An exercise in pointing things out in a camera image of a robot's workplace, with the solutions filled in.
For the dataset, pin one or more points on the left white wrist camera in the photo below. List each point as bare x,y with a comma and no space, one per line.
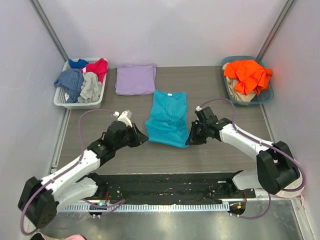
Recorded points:
124,117

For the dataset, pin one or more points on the royal blue t shirt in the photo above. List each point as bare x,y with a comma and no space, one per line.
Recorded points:
79,64

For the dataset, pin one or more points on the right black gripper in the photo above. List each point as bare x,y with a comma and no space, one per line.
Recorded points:
199,132

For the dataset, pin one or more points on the right aluminium corner post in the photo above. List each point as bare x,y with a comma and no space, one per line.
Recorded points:
284,13

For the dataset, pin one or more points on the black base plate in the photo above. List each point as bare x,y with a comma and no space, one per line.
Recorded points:
170,189

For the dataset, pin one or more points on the pink cloth at bottom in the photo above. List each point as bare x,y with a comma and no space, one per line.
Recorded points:
41,236

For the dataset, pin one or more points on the orange t shirt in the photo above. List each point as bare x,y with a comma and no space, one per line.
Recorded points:
262,76

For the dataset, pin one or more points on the aluminium corner post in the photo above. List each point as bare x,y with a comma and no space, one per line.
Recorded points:
284,13
49,28

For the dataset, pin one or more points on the left aluminium corner post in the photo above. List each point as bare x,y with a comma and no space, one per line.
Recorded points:
49,28

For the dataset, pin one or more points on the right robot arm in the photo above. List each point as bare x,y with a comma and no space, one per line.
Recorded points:
276,172

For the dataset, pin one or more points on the folded lavender t shirt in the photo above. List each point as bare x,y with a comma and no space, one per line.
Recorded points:
135,80

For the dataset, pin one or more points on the teal plastic basket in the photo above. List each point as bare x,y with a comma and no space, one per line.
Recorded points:
264,97

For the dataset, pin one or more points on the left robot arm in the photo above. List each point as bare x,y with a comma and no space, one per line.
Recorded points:
41,199

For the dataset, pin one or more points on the grey t shirt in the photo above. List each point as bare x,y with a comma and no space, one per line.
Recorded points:
90,89

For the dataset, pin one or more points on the blue checked shirt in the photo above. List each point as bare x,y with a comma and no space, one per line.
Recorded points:
71,80

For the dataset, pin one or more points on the white plastic basket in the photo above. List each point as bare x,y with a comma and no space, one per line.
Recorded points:
60,98

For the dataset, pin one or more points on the beige garment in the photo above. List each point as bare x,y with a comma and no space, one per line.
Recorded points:
239,76

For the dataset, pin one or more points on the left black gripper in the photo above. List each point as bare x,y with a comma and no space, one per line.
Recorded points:
133,135

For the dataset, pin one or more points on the teal t shirt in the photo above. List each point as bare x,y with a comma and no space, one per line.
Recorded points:
167,123

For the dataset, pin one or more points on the red t shirt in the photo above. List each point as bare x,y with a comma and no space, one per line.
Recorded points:
100,68

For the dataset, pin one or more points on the slotted cable duct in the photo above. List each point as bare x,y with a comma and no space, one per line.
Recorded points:
80,207

